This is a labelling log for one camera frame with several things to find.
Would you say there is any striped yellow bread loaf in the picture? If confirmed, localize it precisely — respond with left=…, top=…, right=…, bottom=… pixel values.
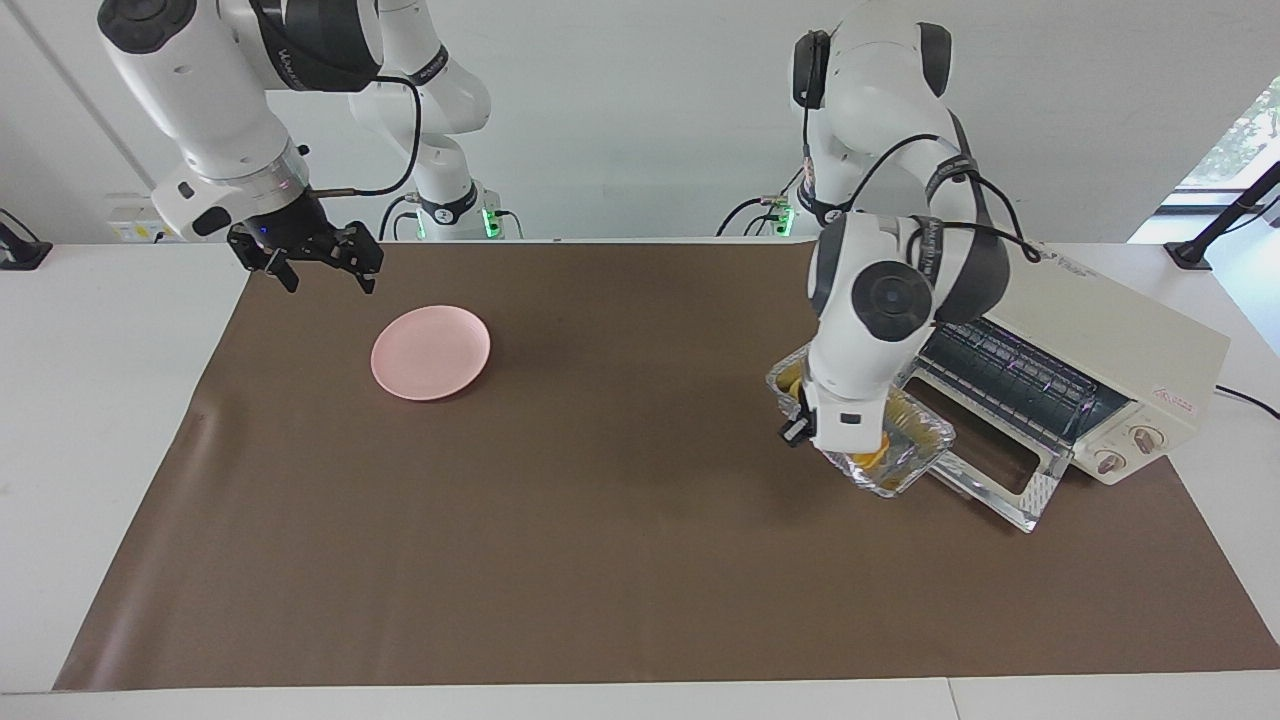
left=778, top=362, right=917, bottom=473

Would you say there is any glass oven door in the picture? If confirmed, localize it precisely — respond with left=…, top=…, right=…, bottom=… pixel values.
left=898, top=362, right=1073, bottom=533

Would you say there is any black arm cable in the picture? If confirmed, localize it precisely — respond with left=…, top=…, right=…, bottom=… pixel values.
left=300, top=75, right=421, bottom=197
left=800, top=133, right=1043, bottom=266

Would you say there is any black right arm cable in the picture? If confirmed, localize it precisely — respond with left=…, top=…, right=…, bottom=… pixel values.
left=300, top=75, right=421, bottom=197

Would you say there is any white wall power socket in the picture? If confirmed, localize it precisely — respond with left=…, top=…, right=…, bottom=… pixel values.
left=107, top=193, right=191, bottom=243

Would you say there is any pink round plate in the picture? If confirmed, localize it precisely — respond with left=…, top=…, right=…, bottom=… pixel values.
left=371, top=306, right=492, bottom=402

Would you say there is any black desk clamp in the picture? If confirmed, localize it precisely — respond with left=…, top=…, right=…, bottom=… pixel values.
left=0, top=208, right=53, bottom=271

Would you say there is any aluminium foil tray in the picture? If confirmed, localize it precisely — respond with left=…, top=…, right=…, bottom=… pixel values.
left=766, top=343, right=956, bottom=499

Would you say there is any black left base cable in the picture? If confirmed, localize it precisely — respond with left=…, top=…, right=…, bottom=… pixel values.
left=716, top=155, right=806, bottom=238

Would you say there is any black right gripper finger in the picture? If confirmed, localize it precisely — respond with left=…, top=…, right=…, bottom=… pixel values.
left=245, top=248, right=301, bottom=294
left=335, top=225, right=385, bottom=295

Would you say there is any cream toaster oven body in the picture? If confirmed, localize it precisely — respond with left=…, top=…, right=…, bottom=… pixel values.
left=905, top=240, right=1231, bottom=486

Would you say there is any brown table mat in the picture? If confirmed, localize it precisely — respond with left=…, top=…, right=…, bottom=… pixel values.
left=52, top=240, right=1280, bottom=691

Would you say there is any black oven power cord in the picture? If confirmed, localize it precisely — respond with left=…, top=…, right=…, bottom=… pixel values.
left=1215, top=384, right=1280, bottom=421

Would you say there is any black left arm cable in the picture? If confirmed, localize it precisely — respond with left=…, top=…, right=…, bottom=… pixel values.
left=800, top=133, right=1043, bottom=266

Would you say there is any oven wire rack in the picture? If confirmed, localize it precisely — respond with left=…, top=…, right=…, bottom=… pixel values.
left=918, top=318, right=1098, bottom=443

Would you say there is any window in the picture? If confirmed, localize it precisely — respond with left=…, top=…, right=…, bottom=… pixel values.
left=1180, top=80, right=1280, bottom=193

